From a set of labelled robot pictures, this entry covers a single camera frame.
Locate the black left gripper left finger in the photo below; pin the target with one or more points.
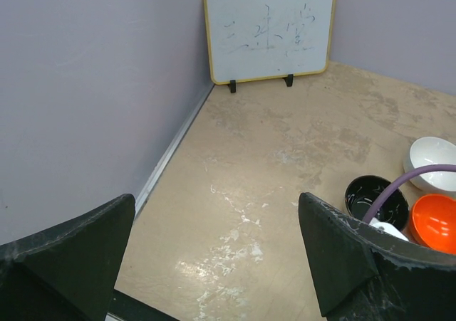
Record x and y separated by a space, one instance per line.
67 271

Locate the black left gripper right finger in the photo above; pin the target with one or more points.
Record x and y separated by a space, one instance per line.
362 273

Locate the black glossy bowl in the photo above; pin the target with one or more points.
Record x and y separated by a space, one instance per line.
364 190

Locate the orange bowl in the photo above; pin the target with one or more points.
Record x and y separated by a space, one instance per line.
432 222

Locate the white bowl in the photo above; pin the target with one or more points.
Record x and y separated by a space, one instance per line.
431 150

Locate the yellow framed whiteboard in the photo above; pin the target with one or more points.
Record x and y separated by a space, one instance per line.
251 40

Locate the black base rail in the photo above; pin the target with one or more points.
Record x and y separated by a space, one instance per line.
125 308

